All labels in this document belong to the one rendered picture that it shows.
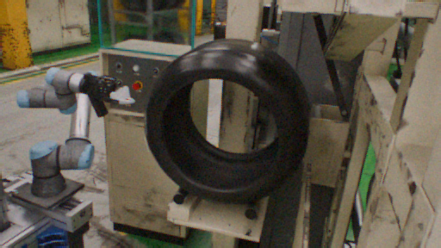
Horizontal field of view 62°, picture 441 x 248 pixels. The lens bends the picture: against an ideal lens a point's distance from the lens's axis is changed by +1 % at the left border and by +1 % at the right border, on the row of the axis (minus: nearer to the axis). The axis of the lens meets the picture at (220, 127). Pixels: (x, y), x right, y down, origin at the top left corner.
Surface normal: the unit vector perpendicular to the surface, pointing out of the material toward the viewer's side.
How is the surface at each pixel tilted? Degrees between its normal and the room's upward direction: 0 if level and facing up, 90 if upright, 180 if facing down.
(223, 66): 80
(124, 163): 90
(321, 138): 90
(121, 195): 90
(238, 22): 90
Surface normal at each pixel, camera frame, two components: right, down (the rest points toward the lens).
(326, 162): -0.24, 0.37
